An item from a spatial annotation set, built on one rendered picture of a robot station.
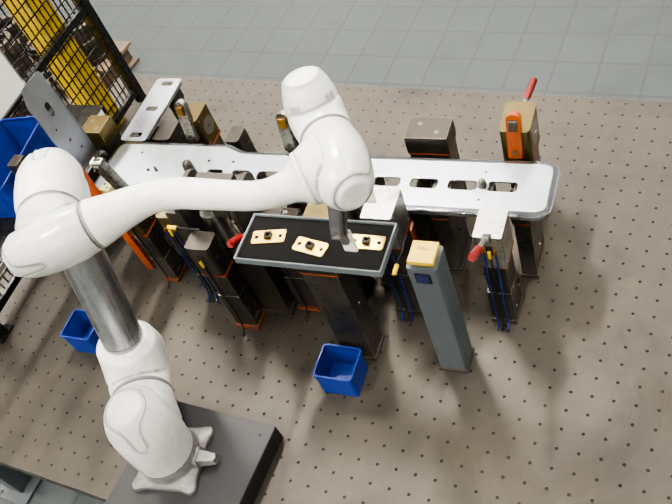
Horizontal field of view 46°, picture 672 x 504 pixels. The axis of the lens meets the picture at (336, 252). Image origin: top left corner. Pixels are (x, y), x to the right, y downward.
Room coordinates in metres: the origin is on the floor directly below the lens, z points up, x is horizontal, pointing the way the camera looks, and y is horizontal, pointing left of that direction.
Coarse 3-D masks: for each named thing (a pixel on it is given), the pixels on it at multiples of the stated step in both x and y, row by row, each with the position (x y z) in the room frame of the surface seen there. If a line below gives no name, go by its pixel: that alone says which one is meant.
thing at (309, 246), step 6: (300, 240) 1.26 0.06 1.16; (306, 240) 1.25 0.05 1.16; (312, 240) 1.25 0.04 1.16; (294, 246) 1.25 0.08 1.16; (300, 246) 1.24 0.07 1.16; (306, 246) 1.23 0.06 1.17; (312, 246) 1.23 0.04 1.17; (318, 246) 1.22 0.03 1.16; (324, 246) 1.21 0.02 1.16; (306, 252) 1.22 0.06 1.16; (312, 252) 1.21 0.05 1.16; (318, 252) 1.20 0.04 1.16; (324, 252) 1.20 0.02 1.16
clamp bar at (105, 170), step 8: (104, 152) 1.82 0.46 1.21; (96, 160) 1.81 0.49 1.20; (104, 160) 1.79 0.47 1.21; (96, 168) 1.78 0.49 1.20; (104, 168) 1.78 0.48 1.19; (112, 168) 1.80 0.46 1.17; (104, 176) 1.80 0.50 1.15; (112, 176) 1.79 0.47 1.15; (112, 184) 1.80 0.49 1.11; (120, 184) 1.79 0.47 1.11
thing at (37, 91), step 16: (32, 80) 2.11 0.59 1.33; (32, 96) 2.08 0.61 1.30; (48, 96) 2.12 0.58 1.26; (32, 112) 2.06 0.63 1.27; (48, 112) 2.09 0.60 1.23; (64, 112) 2.13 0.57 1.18; (48, 128) 2.07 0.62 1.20; (64, 128) 2.10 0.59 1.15; (80, 128) 2.14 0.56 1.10; (64, 144) 2.07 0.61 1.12; (80, 144) 2.11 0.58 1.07; (80, 160) 2.08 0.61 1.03
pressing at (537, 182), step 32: (128, 160) 2.03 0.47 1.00; (160, 160) 1.96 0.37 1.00; (192, 160) 1.90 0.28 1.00; (224, 160) 1.84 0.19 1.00; (256, 160) 1.78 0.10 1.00; (384, 160) 1.56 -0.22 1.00; (416, 160) 1.51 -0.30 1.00; (448, 160) 1.46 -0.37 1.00; (480, 160) 1.41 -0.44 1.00; (416, 192) 1.40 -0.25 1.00; (448, 192) 1.35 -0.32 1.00; (480, 192) 1.31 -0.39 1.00; (512, 192) 1.27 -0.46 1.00; (544, 192) 1.22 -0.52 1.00
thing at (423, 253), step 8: (416, 240) 1.12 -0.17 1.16; (416, 248) 1.10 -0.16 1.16; (424, 248) 1.09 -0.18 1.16; (432, 248) 1.08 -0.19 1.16; (408, 256) 1.09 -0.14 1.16; (416, 256) 1.08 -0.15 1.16; (424, 256) 1.07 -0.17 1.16; (432, 256) 1.06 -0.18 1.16; (416, 264) 1.07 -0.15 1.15; (424, 264) 1.05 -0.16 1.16; (432, 264) 1.04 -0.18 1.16
